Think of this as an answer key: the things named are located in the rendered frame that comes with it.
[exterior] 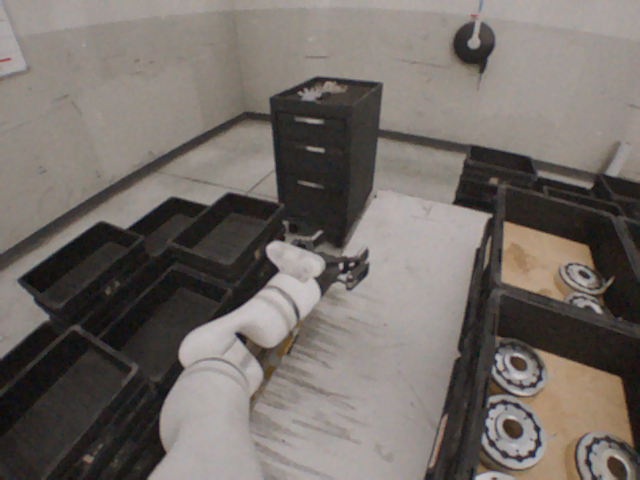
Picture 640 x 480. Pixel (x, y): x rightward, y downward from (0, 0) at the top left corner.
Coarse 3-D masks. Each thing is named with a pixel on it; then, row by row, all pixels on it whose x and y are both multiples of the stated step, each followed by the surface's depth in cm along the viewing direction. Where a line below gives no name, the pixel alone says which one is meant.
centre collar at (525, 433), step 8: (504, 416) 38; (512, 416) 38; (520, 416) 38; (496, 424) 37; (520, 424) 37; (496, 432) 37; (504, 432) 37; (528, 432) 36; (504, 440) 36; (512, 440) 36; (520, 440) 36
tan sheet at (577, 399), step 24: (552, 360) 48; (552, 384) 45; (576, 384) 44; (600, 384) 44; (552, 408) 42; (576, 408) 41; (600, 408) 41; (624, 408) 41; (552, 432) 39; (576, 432) 39; (624, 432) 38; (552, 456) 37
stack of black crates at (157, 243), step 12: (168, 204) 155; (180, 204) 157; (192, 204) 153; (204, 204) 150; (144, 216) 143; (156, 216) 150; (168, 216) 157; (180, 216) 161; (192, 216) 159; (132, 228) 137; (144, 228) 144; (156, 228) 151; (168, 228) 153; (180, 228) 153; (156, 240) 145; (156, 252) 138; (168, 252) 126; (156, 264) 126; (168, 264) 129
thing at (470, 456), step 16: (496, 288) 48; (496, 304) 46; (528, 304) 46; (544, 304) 46; (496, 320) 44; (576, 320) 43; (592, 320) 43; (480, 352) 41; (480, 368) 38; (480, 384) 36; (480, 400) 34; (480, 416) 33; (480, 432) 31; (464, 448) 31; (480, 448) 30; (464, 464) 29
